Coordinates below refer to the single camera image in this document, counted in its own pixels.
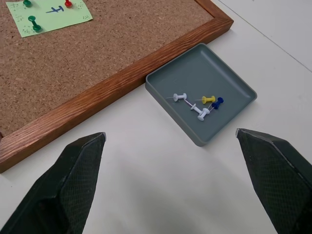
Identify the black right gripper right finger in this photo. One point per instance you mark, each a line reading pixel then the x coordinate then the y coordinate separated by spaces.
pixel 275 180

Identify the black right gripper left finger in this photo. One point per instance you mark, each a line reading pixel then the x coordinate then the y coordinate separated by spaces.
pixel 73 185

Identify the blue push pin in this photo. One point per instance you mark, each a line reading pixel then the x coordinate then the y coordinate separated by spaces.
pixel 217 103

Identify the white push pin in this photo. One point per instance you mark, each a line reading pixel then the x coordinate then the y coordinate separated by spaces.
pixel 196 109
pixel 180 97
pixel 203 114

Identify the yellow push pin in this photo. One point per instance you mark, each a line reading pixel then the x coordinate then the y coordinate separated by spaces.
pixel 208 99

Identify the wood framed cork board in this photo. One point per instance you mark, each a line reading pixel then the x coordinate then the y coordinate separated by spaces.
pixel 80 65

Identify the green push pin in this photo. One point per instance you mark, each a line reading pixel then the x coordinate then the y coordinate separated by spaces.
pixel 27 2
pixel 34 24

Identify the green paper note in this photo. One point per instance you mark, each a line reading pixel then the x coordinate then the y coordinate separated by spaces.
pixel 50 18

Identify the red push pin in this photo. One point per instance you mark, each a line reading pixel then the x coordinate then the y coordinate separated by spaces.
pixel 68 3

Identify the grey square plastic tray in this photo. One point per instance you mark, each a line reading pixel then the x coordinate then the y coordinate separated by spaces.
pixel 200 90

